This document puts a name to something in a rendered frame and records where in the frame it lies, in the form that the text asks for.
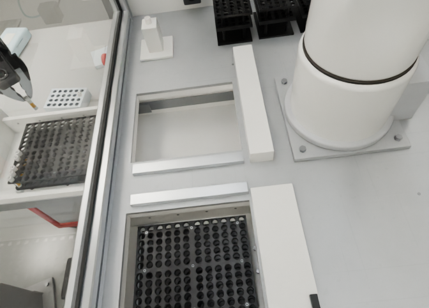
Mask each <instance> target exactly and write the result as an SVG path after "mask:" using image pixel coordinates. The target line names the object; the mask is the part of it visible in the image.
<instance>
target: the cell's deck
mask: <svg viewBox="0 0 429 308"><path fill-rule="evenodd" d="M146 16H150V18H154V17H156V18H157V20H158V23H159V27H160V31H161V33H162V37H164V36H173V58H167V59H157V60H152V61H143V62H140V50H141V41H142V40H144V36H143V34H142V31H141V27H142V19H144V17H146ZM251 18H252V24H253V27H251V28H250V31H251V34H252V40H253V41H252V42H244V43H235V44H230V45H221V46H218V41H217V35H216V25H215V14H214V8H213V6H205V7H200V8H191V9H185V10H177V11H172V12H163V13H154V14H149V15H141V16H135V17H133V19H132V20H133V26H132V37H131V44H130V55H129V61H128V72H127V78H126V90H125V96H124V107H123V118H122V125H121V136H120V142H119V154H118V160H117V171H116V182H115V189H114V200H113V206H112V218H111V224H110V235H109V246H108V253H107V264H106V270H105V282H104V288H103V299H102V308H124V296H125V287H126V270H127V261H128V244H129V235H130V219H132V218H139V217H150V216H156V215H167V214H173V213H185V212H196V211H202V210H214V209H220V208H231V207H237V206H248V205H250V212H251V217H252V225H253V233H254V239H255V247H256V252H257V260H258V265H259V273H260V282H261V287H262V296H263V301H264V308H268V307H267V299H266V290H265V286H264V278H263V273H262V265H261V260H260V252H259V244H258V239H257V231H256V227H255V218H254V214H253V205H252V197H251V192H250V188H254V187H265V186H271V185H282V184H288V183H292V185H293V188H294V193H295V197H296V201H297V207H298V210H299V215H300V218H301V223H302V227H303V231H304V235H305V240H306V245H307V248H308V253H309V257H310V261H311V265H312V270H313V275H314V278H315V283H316V287H317V291H318V295H319V300H320V305H321V308H429V94H427V96H426V98H425V99H424V100H423V102H422V104H421V105H420V106H419V108H418V109H417V111H416V112H415V114H414V115H413V117H412V118H409V119H399V122H400V124H401V126H402V128H403V130H404V132H405V134H406V136H407V138H408V140H409V142H410V144H411V147H410V148H409V149H405V150H395V151H383V152H378V153H367V154H361V155H350V156H344V157H333V158H323V159H317V160H306V161H300V162H295V161H294V159H293V156H292V152H291V148H290V144H289V139H288V135H287V131H286V128H285V123H284V120H283V115H282V110H281V107H280V103H279V99H278V95H277V92H276V87H275V82H274V78H275V77H285V76H290V75H294V69H295V65H296V56H297V48H298V44H299V41H300V39H301V37H302V35H303V33H300V31H299V28H298V25H297V22H296V20H293V21H290V23H291V26H292V29H293V32H294V35H290V36H281V37H275V38H266V39H261V40H259V36H258V33H257V28H256V25H255V20H254V16H253V15H251ZM242 45H252V49H253V55H254V58H255V64H256V67H257V73H258V76H259V82H260V88H261V91H262V97H263V101H264V106H265V110H266V115H267V120H268V124H269V130H270V133H271V139H272V142H273V148H274V157H273V160H269V161H263V162H252V163H250V158H249V154H248V146H247V141H246V134H245V126H244V122H243V114H242V110H241V102H240V97H239V90H238V85H237V77H236V70H235V65H234V57H233V47H237V46H242ZM230 89H233V94H234V101H235V106H236V115H237V124H238V129H239V136H240V141H241V150H236V151H225V152H219V153H208V154H203V155H192V156H186V157H176V158H166V159H159V160H149V161H143V162H135V150H136V142H137V125H138V116H139V101H144V100H154V99H159V98H168V97H174V96H184V95H194V94H199V93H208V92H214V91H224V90H230ZM236 152H243V157H244V164H234V165H227V166H217V167H207V168H200V169H190V170H184V171H173V172H167V173H156V174H146V175H140V176H134V175H133V174H132V169H133V164H144V163H150V162H160V161H166V160H177V159H182V158H193V157H203V156H210V155H220V154H226V153H236ZM245 181H247V184H248V194H243V195H237V196H226V197H215V198H209V199H198V200H192V201H181V202H175V203H163V204H152V205H146V206H135V207H131V206H130V195H132V194H143V193H149V192H160V191H166V190H177V189H188V188H194V187H205V186H211V185H221V184H228V183H239V182H245Z"/></svg>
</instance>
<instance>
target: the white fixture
mask: <svg viewBox="0 0 429 308"><path fill-rule="evenodd" d="M141 31H142V34H143V36H144V40H142V41H141V50H140V62H143V61H152V60H157V59H167V58H173V36H164V37H162V33H161V31H160V27H159V23H158V20H157V18H156V17H154V18H150V16H146V17H144V19H142V27H141Z"/></svg>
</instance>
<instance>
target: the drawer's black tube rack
mask: <svg viewBox="0 0 429 308"><path fill-rule="evenodd" d="M240 217H243V218H244V220H239V218H240ZM231 218H233V219H235V220H236V221H231V222H230V219H231ZM222 219H225V220H226V222H221V221H222ZM214 220H217V221H218V223H214V224H213V223H212V222H213V221H214ZM205 221H208V222H209V223H208V224H204V222H205ZM196 222H200V225H196V226H195V223H196ZM186 223H188V224H189V226H184V224H186ZM176 224H179V225H180V227H175V225H176ZM168 225H171V228H167V229H166V227H167V226H168ZM159 226H162V229H158V227H159ZM150 227H154V229H153V230H149V228H150ZM145 234H146V258H145V269H144V270H143V272H145V273H144V301H143V308H258V303H257V294H256V289H255V279H254V274H253V265H252V256H251V251H250V242H249V237H248V228H247V223H246V215H238V216H232V217H221V218H215V219H203V220H191V221H186V222H174V223H168V224H157V225H150V226H147V230H146V232H145ZM136 272H142V271H136Z"/></svg>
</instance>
